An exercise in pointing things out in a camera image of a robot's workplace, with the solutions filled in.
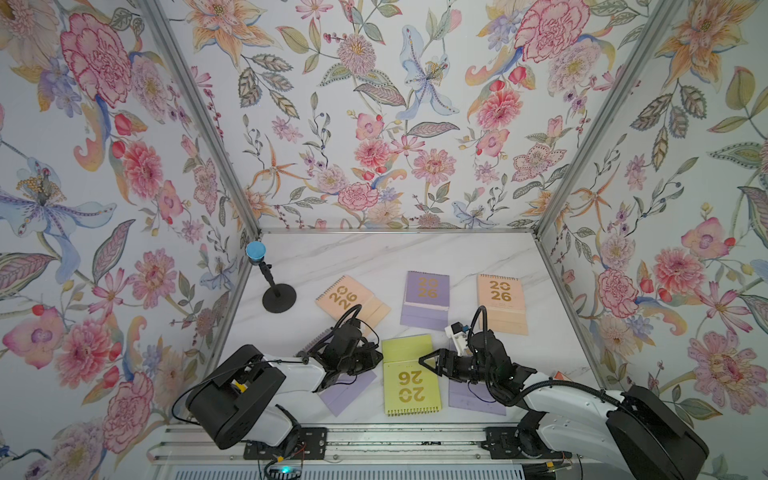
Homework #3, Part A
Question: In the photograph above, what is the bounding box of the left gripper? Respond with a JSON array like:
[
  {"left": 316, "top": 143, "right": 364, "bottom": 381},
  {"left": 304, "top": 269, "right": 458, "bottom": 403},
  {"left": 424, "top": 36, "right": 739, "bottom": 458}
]
[{"left": 338, "top": 341, "right": 388, "bottom": 379}]

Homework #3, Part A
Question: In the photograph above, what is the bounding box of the blue microphone on stand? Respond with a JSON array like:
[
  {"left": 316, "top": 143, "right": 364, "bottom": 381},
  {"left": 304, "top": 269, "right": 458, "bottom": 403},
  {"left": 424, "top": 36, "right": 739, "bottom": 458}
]
[{"left": 245, "top": 241, "right": 297, "bottom": 314}]

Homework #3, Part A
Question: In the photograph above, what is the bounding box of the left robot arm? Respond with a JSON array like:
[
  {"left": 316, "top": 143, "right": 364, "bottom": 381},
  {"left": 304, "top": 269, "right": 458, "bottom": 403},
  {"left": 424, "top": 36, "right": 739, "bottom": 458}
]
[{"left": 177, "top": 322, "right": 383, "bottom": 461}]

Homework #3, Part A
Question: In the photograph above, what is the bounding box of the aluminium mounting rail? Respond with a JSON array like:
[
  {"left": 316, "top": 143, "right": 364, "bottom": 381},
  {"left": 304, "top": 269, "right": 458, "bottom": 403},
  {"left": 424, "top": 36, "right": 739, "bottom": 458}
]
[{"left": 149, "top": 423, "right": 579, "bottom": 466}]

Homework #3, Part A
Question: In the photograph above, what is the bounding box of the peach calendar left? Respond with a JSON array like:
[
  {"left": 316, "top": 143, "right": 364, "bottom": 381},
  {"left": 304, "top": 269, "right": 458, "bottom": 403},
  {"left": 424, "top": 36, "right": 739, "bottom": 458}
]
[{"left": 315, "top": 275, "right": 391, "bottom": 335}]

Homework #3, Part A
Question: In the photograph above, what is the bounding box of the yellow-green calendar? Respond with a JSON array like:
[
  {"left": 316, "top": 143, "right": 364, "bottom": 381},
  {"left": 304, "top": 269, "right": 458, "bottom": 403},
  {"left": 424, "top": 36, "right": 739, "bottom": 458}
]
[{"left": 381, "top": 334, "right": 442, "bottom": 417}]

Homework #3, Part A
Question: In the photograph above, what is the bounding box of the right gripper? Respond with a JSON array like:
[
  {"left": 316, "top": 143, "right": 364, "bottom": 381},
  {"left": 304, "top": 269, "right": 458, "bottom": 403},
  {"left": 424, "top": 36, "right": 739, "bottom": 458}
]
[{"left": 419, "top": 349, "right": 496, "bottom": 385}]

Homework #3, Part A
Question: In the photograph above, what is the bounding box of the peach calendar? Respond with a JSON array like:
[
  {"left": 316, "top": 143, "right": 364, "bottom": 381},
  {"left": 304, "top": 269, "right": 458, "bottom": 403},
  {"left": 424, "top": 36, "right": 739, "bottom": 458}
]
[
  {"left": 315, "top": 275, "right": 391, "bottom": 335},
  {"left": 477, "top": 274, "right": 529, "bottom": 336}
]

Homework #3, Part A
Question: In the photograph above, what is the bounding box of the peach calendar right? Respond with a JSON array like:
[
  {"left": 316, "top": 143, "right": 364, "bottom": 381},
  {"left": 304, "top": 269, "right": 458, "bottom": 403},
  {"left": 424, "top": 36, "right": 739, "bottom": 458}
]
[{"left": 477, "top": 274, "right": 529, "bottom": 336}]

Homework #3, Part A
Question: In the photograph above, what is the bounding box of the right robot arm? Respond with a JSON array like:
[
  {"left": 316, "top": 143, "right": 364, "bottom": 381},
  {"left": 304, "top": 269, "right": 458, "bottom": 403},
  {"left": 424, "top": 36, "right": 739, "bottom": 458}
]
[{"left": 419, "top": 330, "right": 710, "bottom": 479}]

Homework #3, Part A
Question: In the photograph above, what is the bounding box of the purple calendar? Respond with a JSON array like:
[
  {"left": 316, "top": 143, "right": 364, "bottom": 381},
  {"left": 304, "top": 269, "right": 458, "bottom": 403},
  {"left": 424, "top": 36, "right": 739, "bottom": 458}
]
[
  {"left": 296, "top": 327, "right": 378, "bottom": 418},
  {"left": 448, "top": 381, "right": 506, "bottom": 416},
  {"left": 400, "top": 271, "right": 450, "bottom": 331}
]

